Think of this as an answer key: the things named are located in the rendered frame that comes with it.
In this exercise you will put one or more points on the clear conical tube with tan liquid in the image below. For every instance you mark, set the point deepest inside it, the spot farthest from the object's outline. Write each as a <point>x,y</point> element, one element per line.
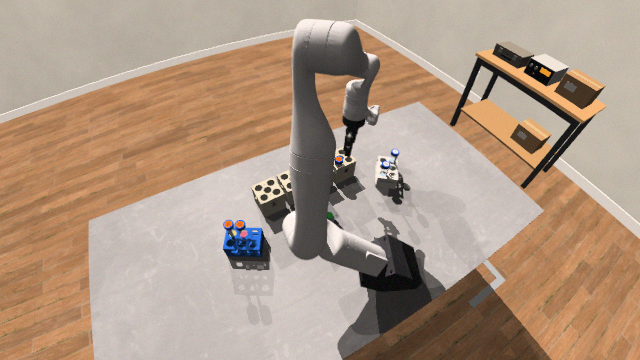
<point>229,226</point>

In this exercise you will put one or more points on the conical centrifuge tube with pink liquid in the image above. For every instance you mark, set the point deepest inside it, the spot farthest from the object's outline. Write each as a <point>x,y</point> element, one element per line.
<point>241,227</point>

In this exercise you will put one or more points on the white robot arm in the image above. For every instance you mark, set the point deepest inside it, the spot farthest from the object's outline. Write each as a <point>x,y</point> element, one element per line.
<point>331,48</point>

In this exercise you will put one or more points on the blue tube rack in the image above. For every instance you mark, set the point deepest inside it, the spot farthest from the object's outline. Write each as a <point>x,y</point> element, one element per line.
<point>245,245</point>

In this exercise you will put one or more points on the white tube rack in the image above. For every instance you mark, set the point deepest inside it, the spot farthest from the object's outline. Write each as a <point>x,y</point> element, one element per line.
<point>387,181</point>

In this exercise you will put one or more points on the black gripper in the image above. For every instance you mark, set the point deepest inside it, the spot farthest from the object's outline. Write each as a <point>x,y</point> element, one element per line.
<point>352,125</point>

